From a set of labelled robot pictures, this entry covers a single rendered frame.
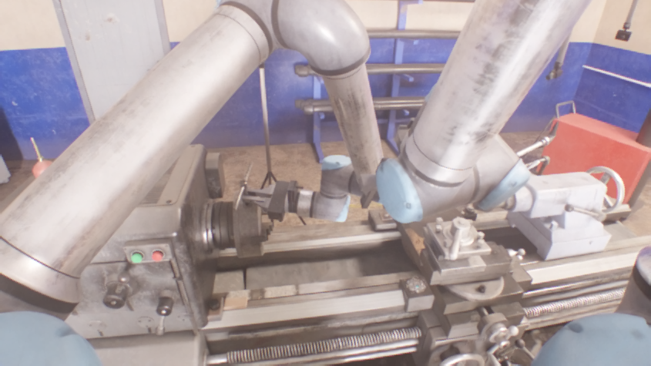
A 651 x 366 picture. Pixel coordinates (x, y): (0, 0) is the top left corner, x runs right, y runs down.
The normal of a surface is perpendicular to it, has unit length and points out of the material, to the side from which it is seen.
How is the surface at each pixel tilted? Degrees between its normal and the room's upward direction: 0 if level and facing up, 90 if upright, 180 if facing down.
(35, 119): 90
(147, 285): 90
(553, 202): 86
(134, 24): 90
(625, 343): 5
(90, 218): 81
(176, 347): 32
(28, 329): 5
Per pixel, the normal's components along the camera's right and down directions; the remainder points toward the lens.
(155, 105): 0.48, -0.23
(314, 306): 0.10, -0.44
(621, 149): -0.88, 0.22
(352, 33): 0.55, 0.13
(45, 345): 0.09, -0.85
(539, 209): 0.15, 0.53
